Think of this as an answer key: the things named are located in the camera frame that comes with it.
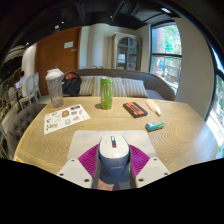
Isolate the green drink can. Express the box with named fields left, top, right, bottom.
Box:
left=100, top=76, right=115, bottom=110

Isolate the brown wooden door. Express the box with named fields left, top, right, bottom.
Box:
left=34, top=27, right=83, bottom=98

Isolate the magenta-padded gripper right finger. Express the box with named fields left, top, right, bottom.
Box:
left=129, top=143, right=172, bottom=190

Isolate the grey curved sofa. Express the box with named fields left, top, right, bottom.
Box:
left=63, top=68, right=177, bottom=102

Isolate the group of dining chairs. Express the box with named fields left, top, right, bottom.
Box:
left=6, top=71, right=41, bottom=111

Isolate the white tube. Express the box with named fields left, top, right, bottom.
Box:
left=145, top=98, right=162, bottom=117

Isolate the clear shaker bottle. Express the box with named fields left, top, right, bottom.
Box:
left=45, top=68, right=65, bottom=108

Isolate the black-framed window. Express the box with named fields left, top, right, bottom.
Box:
left=148, top=23, right=184, bottom=96

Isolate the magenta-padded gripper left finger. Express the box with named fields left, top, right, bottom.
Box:
left=57, top=143, right=101, bottom=190

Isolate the grey tufted armchair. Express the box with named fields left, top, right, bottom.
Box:
left=3, top=103, right=48, bottom=158

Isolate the black backpack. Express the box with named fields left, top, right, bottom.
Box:
left=61, top=71, right=83, bottom=98

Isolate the black and red flat box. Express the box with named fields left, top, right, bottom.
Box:
left=122, top=101, right=149, bottom=119

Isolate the white and blue computer mouse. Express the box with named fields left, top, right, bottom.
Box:
left=98, top=133, right=132, bottom=183

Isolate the white sticker sheet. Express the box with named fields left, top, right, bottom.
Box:
left=43, top=104, right=92, bottom=135

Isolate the small teal packet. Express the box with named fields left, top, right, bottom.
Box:
left=145, top=120, right=166, bottom=132

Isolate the glass-door cabinet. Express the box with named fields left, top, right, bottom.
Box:
left=111, top=32, right=143, bottom=72

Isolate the striped cushion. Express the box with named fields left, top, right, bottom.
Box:
left=91, top=75, right=128, bottom=98
left=121, top=78, right=149, bottom=98
left=78, top=75, right=96, bottom=97

